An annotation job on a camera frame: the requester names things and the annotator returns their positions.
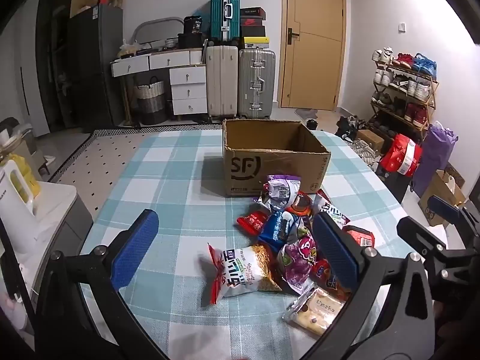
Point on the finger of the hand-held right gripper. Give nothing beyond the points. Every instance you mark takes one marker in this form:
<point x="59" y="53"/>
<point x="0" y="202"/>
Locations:
<point x="444" y="205"/>
<point x="418" y="232"/>

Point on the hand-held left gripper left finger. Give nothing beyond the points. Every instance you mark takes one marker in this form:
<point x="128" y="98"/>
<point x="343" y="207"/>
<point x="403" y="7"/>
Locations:
<point x="135" y="247"/>

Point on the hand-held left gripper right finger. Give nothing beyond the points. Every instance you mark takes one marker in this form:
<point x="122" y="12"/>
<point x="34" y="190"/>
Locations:
<point x="333" y="251"/>

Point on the red orange snack packet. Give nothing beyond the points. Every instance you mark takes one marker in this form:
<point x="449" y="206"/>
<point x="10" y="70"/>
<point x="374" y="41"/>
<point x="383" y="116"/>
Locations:
<point x="326" y="275"/>

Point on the red black snack packet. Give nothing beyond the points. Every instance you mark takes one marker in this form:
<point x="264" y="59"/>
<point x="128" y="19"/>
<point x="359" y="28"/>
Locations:
<point x="360" y="234"/>

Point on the purple grape snack bag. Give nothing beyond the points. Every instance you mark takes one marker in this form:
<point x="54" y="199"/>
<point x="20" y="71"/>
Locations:
<point x="298" y="258"/>

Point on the white green red snack packet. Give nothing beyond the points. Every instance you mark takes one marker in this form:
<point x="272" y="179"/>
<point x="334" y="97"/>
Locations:
<point x="332" y="206"/>

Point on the blue cookie packet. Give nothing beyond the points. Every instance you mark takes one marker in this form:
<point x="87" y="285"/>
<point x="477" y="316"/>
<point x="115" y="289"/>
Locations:
<point x="275" y="228"/>

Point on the clear bread packet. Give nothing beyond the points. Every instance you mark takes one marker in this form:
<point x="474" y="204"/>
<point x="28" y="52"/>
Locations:
<point x="315" y="311"/>

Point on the purple silver snack bag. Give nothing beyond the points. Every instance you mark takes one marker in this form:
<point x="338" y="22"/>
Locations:
<point x="279" y="187"/>

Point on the white red noodle snack bag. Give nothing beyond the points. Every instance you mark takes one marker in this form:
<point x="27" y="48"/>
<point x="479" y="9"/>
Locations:
<point x="243" y="270"/>

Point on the brown cardboard box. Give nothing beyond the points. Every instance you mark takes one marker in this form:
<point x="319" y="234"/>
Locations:
<point x="262" y="165"/>

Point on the cardboard box with paper bag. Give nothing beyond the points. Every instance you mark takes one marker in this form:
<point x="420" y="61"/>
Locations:
<point x="437" y="195"/>

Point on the red plastic bag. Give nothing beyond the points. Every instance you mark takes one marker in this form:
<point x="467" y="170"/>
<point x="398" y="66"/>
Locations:
<point x="399" y="153"/>

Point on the white side cabinet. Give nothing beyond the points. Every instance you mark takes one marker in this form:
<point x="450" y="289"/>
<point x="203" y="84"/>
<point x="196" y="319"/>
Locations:
<point x="56" y="202"/>

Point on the small brown box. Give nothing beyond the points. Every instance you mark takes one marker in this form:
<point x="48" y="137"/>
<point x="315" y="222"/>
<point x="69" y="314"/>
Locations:
<point x="369" y="140"/>

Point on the white dotted rug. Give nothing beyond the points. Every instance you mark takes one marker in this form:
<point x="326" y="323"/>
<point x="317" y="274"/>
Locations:
<point x="93" y="153"/>

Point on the wooden shoe rack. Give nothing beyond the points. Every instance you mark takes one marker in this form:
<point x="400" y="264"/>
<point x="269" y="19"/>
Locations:
<point x="433" y="95"/>

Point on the pile of loose shoes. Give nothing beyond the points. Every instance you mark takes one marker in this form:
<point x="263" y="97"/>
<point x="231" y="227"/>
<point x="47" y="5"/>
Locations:
<point x="356" y="131"/>

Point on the shoe rack with shoes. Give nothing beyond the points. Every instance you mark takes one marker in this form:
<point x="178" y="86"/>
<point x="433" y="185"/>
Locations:
<point x="412" y="86"/>

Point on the white electric kettle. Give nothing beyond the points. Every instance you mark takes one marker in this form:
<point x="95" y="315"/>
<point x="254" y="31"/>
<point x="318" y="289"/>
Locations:
<point x="15" y="213"/>

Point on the yellow bag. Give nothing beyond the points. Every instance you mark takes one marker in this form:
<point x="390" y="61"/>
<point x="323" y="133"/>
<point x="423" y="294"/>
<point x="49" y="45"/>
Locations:
<point x="28" y="174"/>

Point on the grey door mat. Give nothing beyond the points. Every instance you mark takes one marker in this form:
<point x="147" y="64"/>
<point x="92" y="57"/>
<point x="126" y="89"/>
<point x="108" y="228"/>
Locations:
<point x="307" y="113"/>

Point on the grey white woven basket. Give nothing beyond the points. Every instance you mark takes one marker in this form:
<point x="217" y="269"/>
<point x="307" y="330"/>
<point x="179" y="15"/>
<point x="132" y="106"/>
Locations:
<point x="150" y="101"/>

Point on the white desk with drawers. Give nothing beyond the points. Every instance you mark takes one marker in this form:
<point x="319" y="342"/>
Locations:
<point x="187" y="93"/>

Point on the grey bin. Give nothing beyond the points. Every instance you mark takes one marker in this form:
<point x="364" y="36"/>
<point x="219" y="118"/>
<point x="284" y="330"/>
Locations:
<point x="15" y="135"/>

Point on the silver suitcase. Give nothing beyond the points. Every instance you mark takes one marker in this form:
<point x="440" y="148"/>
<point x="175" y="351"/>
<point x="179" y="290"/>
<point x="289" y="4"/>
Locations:
<point x="257" y="82"/>

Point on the beige suitcase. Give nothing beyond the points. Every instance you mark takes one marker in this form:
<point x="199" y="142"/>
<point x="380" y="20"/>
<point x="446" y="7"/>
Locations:
<point x="222" y="82"/>

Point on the dark grey fridge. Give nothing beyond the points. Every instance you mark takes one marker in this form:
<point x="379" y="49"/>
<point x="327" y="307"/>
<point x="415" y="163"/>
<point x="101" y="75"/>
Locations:
<point x="97" y="63"/>

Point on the wooden door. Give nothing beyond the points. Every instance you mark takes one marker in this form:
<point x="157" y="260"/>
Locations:
<point x="315" y="45"/>

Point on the black bag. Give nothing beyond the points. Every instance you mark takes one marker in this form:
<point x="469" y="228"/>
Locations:
<point x="191" y="41"/>

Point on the black canister white label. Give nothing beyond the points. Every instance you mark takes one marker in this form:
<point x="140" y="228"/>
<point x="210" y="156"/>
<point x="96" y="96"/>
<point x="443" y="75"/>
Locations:
<point x="193" y="24"/>

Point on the plain black shoe box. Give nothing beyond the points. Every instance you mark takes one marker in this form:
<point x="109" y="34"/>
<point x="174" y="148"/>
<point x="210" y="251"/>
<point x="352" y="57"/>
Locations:
<point x="253" y="32"/>

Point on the black shoe box red logo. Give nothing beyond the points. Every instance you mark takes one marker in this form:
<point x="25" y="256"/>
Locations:
<point x="253" y="22"/>

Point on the teal suitcase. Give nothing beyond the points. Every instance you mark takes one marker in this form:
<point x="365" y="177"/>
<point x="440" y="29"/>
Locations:
<point x="221" y="11"/>

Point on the grey arched mirror frame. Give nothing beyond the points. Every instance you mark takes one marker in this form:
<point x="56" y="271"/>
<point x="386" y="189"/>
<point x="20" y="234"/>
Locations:
<point x="157" y="20"/>

